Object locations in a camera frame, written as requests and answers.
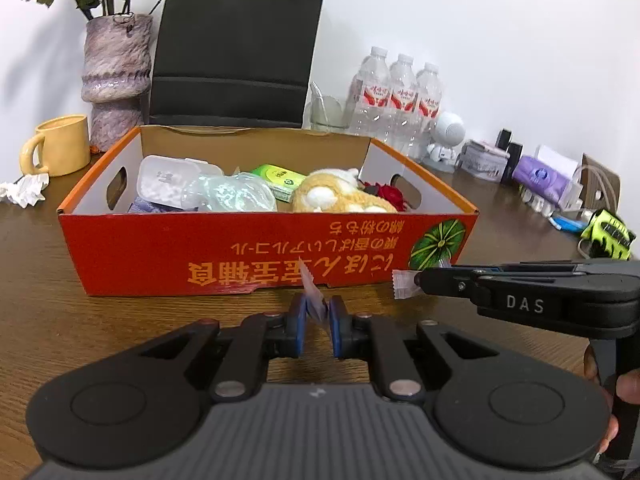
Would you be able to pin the brown cardboard stand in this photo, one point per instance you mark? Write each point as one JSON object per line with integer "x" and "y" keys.
{"x": 600, "y": 175}

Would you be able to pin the purple tissue pack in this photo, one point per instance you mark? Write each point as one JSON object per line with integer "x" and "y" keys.
{"x": 542, "y": 180}

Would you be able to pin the printed tin box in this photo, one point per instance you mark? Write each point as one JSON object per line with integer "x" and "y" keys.
{"x": 482, "y": 162}

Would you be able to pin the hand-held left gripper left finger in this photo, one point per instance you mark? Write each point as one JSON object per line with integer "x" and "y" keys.
{"x": 298, "y": 327}

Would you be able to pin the blue white tube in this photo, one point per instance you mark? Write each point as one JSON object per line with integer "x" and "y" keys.
{"x": 567, "y": 223}

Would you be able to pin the mottled purple vase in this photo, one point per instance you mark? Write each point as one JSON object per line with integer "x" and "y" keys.
{"x": 115, "y": 70}

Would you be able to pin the black paper bag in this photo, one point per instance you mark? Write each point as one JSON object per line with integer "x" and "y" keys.
{"x": 235, "y": 45}

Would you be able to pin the neon yellow hand grip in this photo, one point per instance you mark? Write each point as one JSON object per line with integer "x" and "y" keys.
{"x": 607, "y": 232}

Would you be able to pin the red label water bottle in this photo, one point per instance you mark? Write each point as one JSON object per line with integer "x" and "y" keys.
{"x": 402, "y": 102}
{"x": 372, "y": 95}
{"x": 429, "y": 110}

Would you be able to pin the orange cardboard box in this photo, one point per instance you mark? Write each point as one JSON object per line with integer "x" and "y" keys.
{"x": 200, "y": 255}

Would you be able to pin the clear glass cup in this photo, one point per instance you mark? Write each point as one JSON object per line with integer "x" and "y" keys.
{"x": 325, "y": 115}

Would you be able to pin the white robot figurine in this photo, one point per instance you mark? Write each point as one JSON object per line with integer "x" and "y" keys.
{"x": 447, "y": 132}

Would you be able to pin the red fabric rose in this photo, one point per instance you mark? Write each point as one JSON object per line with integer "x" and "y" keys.
{"x": 390, "y": 194}

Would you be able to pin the yellow mug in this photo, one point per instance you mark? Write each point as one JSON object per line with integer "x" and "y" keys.
{"x": 65, "y": 145}

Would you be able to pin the yellow white plush toy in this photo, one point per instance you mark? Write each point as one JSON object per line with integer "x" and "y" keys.
{"x": 325, "y": 195}

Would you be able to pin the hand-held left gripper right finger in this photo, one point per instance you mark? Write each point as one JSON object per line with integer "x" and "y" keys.
{"x": 337, "y": 330}

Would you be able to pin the crumpled clear plastic bottle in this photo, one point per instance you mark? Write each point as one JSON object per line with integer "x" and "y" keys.
{"x": 230, "y": 195}

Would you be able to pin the person's right hand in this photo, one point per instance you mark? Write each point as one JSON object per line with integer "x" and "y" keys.
{"x": 629, "y": 387}

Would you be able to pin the crumpled white tissue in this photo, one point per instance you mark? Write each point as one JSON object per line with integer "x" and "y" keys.
{"x": 25, "y": 191}

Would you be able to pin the green packet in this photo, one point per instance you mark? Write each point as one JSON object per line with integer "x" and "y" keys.
{"x": 277, "y": 177}

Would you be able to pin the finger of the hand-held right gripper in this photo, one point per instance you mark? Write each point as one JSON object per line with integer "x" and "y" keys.
{"x": 525, "y": 264}
{"x": 447, "y": 282}

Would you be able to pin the white plastic container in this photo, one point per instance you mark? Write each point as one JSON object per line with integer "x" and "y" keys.
{"x": 160, "y": 180}

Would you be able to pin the lilac packet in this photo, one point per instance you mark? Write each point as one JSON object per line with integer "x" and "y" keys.
{"x": 145, "y": 206}

